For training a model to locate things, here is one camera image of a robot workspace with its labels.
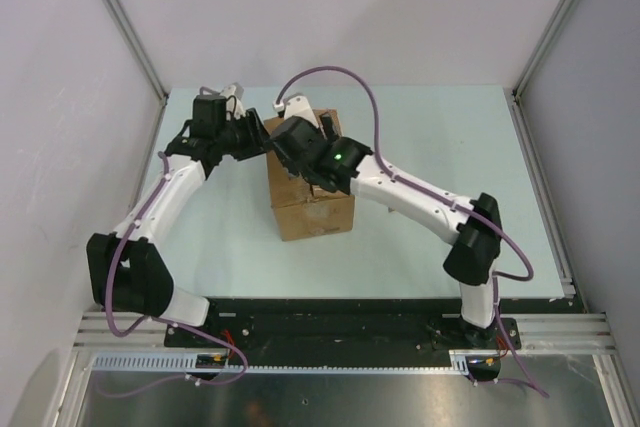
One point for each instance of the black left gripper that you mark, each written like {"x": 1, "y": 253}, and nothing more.
{"x": 258, "y": 137}

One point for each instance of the brown cardboard express box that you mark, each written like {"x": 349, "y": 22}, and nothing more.
{"x": 306, "y": 200}

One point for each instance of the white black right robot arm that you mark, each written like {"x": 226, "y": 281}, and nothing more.
{"x": 341, "y": 164}

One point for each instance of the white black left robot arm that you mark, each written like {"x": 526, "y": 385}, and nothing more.
{"x": 127, "y": 271}

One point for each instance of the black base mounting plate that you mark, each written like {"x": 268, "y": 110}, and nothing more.
{"x": 251, "y": 323}

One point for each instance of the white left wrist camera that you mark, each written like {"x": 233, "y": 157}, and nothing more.
{"x": 233, "y": 95}

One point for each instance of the left aluminium frame post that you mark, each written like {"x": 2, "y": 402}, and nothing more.
{"x": 133, "y": 41}

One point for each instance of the aluminium frame post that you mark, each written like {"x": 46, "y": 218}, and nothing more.
{"x": 548, "y": 38}
{"x": 133, "y": 41}

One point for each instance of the grey slotted cable duct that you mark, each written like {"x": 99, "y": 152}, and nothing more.
{"x": 205, "y": 363}

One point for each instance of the right aluminium frame post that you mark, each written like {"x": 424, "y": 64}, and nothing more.
{"x": 548, "y": 38}

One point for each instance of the aluminium frame rail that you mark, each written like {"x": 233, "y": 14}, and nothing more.
{"x": 570, "y": 331}

